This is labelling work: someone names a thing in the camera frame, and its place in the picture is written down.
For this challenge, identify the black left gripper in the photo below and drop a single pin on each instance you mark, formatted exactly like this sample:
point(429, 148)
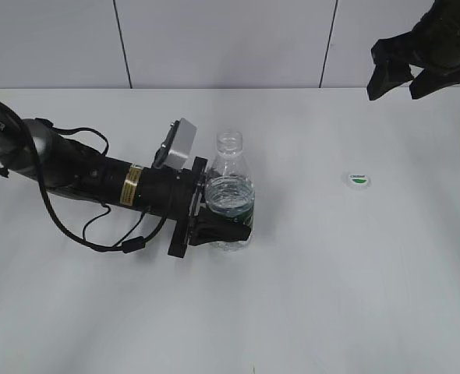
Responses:
point(206, 227)

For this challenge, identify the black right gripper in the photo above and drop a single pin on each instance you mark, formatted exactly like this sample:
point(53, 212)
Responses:
point(432, 44)

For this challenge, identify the clear water bottle green label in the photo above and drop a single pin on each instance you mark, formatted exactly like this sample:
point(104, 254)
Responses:
point(229, 190)

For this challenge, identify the white green bottle cap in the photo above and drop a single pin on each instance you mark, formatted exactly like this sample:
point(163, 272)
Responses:
point(357, 181)

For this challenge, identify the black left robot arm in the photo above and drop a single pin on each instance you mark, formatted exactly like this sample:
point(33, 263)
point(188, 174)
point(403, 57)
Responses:
point(62, 166)

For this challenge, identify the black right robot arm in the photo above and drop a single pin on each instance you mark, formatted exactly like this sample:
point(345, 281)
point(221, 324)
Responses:
point(439, 8)

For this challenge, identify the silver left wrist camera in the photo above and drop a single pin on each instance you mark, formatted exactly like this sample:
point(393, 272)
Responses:
point(175, 149)

